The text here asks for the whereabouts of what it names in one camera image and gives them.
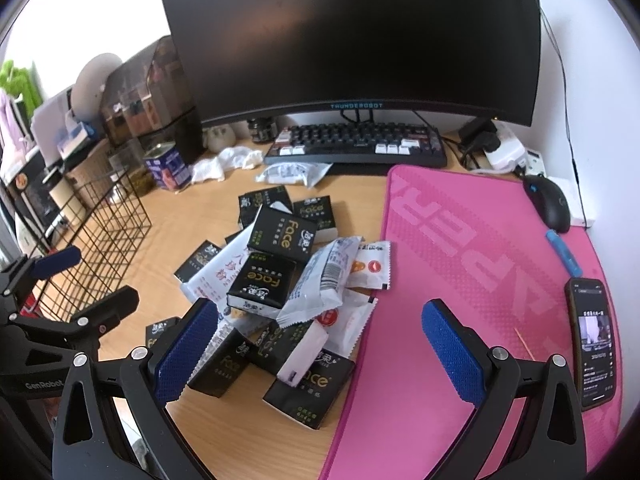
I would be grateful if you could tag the dark glass jar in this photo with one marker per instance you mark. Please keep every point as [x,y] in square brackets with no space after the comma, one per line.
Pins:
[262,130]

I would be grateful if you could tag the white packet red print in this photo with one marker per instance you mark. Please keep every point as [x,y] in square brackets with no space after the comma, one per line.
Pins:
[220,275]

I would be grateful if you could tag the pink mouse mat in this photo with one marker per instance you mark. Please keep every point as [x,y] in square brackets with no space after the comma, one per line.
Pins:
[450,260]

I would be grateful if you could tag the blue tissue box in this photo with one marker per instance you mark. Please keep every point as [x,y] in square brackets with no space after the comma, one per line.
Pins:
[75,135]

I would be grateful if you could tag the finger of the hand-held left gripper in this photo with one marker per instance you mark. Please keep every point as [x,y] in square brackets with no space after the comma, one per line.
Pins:
[117,305]
[60,260]

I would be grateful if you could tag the pile of black packs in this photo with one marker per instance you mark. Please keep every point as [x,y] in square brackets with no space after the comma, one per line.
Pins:
[277,235]

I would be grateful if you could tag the black curved monitor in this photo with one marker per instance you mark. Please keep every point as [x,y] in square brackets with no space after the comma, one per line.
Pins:
[350,35]

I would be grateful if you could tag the black box food picture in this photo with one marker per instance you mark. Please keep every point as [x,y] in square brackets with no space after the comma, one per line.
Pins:
[30,172]

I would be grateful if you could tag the pale lavender packet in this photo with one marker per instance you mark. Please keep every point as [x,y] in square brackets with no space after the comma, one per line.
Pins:
[300,360]

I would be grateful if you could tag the orange white sauce packet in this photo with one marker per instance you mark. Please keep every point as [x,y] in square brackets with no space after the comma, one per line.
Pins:
[345,325]
[370,265]

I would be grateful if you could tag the crumpled white tissue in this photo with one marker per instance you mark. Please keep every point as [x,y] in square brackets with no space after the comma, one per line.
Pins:
[225,162]

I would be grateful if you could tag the lavender cloth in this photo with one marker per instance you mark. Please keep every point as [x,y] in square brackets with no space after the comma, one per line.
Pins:
[12,125]

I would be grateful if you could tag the brown wicker basket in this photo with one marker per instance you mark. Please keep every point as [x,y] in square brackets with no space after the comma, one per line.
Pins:
[90,170]

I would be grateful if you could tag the clear glass jar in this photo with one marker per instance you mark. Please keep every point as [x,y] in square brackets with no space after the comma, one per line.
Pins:
[130,170]

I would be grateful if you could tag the black keyboard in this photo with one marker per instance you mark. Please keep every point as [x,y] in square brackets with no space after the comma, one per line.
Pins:
[350,147]

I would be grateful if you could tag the black computer mouse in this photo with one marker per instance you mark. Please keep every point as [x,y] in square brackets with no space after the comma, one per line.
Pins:
[550,205]

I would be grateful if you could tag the clear plastic wrapper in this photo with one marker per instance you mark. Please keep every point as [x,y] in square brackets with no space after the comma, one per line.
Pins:
[292,175]

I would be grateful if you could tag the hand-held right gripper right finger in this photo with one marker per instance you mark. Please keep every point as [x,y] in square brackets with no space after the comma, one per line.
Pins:
[450,350]

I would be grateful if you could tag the dark acrylic storage cabinet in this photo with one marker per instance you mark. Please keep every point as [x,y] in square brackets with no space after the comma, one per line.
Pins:
[145,95]

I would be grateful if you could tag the wooden toothpick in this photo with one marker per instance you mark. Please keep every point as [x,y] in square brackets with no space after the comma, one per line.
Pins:
[526,343]

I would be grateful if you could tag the cream ceramic vase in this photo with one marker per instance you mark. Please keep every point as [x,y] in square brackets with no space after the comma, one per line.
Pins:
[220,139]

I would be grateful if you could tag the white papers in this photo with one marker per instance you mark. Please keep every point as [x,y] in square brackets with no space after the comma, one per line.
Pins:
[50,120]

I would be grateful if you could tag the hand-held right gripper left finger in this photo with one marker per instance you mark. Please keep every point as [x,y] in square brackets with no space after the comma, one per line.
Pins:
[187,345]

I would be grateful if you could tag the white switch box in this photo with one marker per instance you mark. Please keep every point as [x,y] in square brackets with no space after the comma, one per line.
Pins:
[535,162]

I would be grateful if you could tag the black power adapter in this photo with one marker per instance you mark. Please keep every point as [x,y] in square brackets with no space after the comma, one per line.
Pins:
[477,132]

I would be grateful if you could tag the white power strip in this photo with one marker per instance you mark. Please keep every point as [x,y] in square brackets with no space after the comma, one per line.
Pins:
[507,152]

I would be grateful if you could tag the black smartphone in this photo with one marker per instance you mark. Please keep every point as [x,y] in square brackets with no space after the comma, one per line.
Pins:
[592,345]

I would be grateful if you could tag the blue pen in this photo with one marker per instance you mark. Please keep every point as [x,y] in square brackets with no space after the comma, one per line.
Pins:
[564,254]

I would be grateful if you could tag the blue luncheon meat can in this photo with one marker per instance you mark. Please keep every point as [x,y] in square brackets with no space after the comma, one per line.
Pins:
[167,167]

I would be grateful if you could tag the green plush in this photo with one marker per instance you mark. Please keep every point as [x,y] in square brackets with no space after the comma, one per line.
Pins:
[17,82]

